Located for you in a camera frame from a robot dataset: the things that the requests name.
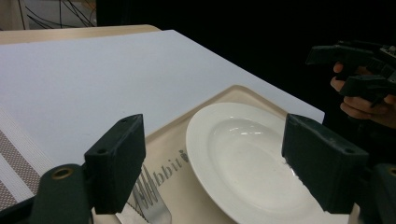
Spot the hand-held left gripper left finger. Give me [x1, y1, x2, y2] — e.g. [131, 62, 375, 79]
[83, 113, 147, 215]

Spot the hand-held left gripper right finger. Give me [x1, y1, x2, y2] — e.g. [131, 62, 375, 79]
[281, 113, 370, 215]

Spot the silver table knife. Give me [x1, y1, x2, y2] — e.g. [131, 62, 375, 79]
[115, 202, 148, 224]

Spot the silver fork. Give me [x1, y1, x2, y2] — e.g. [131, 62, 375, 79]
[132, 164, 173, 224]

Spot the beige plastic tray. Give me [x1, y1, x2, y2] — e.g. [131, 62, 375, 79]
[92, 84, 362, 224]

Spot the white deep plate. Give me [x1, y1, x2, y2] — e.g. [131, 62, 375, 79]
[185, 102, 349, 224]

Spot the white foam board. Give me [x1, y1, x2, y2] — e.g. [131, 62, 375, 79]
[0, 29, 325, 166]

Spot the grey striped placemat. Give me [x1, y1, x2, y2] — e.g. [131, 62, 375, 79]
[0, 104, 57, 213]

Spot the light wooden table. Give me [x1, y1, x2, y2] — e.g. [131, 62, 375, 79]
[0, 23, 162, 45]

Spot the black cable tangle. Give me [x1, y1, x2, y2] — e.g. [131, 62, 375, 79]
[17, 0, 96, 29]

